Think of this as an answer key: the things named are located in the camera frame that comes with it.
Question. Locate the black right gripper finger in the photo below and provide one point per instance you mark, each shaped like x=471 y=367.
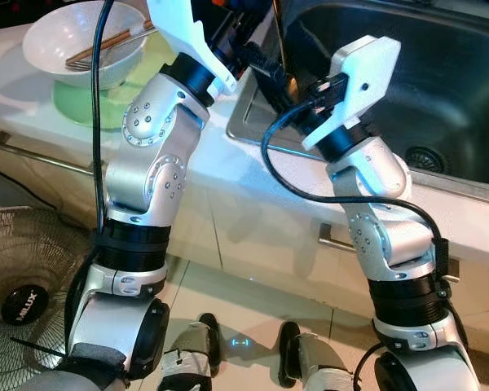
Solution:
x=314 y=63
x=270 y=77

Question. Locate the light green plate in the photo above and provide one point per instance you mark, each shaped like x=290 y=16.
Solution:
x=81 y=110

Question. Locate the white round bowl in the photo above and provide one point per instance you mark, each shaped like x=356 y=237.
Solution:
x=53 y=37

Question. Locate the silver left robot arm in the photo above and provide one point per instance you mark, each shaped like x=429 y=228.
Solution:
x=147 y=171

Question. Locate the white kitchen base cabinet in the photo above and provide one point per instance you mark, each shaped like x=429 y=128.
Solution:
x=253 y=236

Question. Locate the round sink drain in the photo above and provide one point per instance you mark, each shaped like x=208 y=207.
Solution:
x=424 y=158

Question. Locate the stainless steel sink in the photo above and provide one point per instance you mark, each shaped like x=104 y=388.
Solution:
x=440 y=73

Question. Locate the brown wooden chopstick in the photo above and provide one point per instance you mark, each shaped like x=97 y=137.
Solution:
x=110 y=43
x=112 y=51

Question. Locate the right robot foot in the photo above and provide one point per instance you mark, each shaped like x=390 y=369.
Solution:
x=314 y=358

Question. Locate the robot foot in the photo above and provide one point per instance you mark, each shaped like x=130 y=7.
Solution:
x=314 y=358
x=187 y=358

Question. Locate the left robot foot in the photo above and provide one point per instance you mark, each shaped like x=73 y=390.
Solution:
x=187 y=358

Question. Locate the grey floor fan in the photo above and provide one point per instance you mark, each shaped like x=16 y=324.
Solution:
x=24 y=303

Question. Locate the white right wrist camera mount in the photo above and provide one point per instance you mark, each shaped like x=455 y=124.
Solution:
x=367 y=81

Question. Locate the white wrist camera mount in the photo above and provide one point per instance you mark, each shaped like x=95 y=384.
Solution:
x=367 y=81
x=179 y=32

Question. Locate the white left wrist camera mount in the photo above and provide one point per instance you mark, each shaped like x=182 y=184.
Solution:
x=179 y=32

